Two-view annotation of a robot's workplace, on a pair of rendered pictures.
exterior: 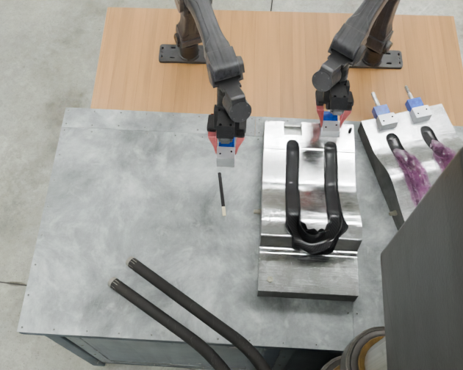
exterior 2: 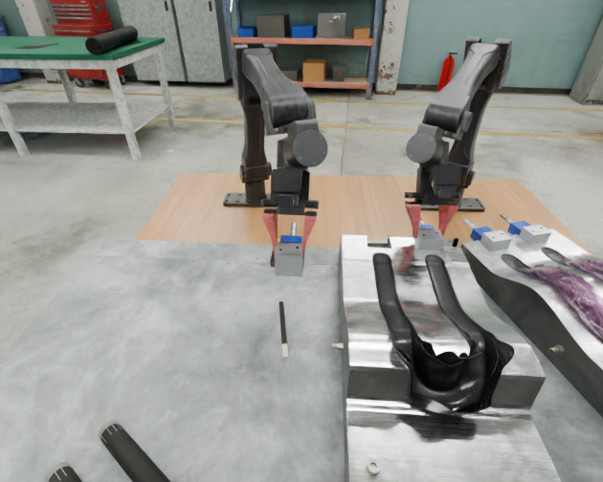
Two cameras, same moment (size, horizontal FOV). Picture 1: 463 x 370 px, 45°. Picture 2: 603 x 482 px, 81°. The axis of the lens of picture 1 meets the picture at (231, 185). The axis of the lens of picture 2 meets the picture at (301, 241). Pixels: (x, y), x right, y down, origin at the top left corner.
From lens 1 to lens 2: 0.95 m
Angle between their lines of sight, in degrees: 28
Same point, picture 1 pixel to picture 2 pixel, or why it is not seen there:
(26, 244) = not seen: hidden behind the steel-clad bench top
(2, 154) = not seen: hidden behind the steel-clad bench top
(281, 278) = (396, 466)
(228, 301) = not seen: outside the picture
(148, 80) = (208, 218)
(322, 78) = (422, 142)
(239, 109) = (309, 142)
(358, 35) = (459, 98)
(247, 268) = (323, 449)
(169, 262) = (182, 435)
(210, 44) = (269, 81)
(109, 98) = (159, 231)
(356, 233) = (528, 364)
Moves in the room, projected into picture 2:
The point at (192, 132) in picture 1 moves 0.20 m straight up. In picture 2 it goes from (250, 260) to (241, 188)
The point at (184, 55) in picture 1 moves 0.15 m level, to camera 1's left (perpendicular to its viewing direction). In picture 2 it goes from (249, 196) to (200, 196)
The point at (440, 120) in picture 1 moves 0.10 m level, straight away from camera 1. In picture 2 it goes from (561, 242) to (565, 223)
